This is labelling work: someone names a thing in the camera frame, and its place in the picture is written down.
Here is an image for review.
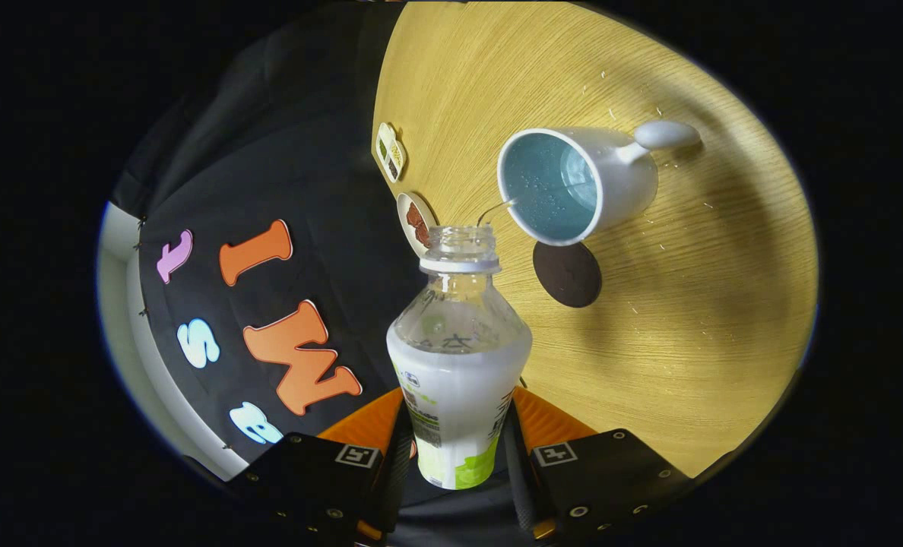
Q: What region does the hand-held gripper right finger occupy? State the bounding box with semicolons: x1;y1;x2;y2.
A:
506;386;692;542

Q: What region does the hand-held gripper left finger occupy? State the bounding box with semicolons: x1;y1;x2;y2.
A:
227;387;416;544

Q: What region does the clear plastic juice bottle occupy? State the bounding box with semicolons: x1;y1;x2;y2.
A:
386;225;533;491

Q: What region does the dark round coaster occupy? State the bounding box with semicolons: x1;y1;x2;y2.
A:
532;241;603;308

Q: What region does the white cup with blue inside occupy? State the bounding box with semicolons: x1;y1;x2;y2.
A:
496;120;702;247

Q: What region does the wooden table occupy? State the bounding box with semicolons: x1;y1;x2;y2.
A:
372;0;819;479

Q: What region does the round plate with red food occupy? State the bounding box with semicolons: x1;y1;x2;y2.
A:
396;191;439;258

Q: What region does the white divided dish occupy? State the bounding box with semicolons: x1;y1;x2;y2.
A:
375;122;408;184

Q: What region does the black backdrop cloth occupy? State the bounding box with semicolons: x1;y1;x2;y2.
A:
109;0;422;487

